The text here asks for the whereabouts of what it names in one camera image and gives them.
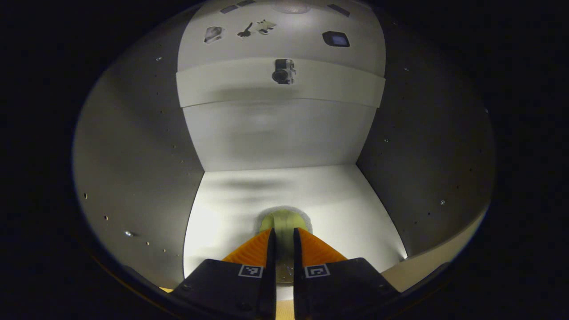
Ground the grey cabinet shelf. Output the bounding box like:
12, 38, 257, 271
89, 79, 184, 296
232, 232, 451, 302
183, 164, 407, 300

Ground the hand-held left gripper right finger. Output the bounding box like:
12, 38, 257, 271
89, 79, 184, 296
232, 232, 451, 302
293, 228, 401, 320

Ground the grey cabinet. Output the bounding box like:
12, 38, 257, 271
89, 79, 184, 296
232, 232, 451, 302
72, 0, 496, 303

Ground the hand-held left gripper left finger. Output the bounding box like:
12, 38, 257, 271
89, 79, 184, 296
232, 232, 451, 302
171, 228, 277, 320

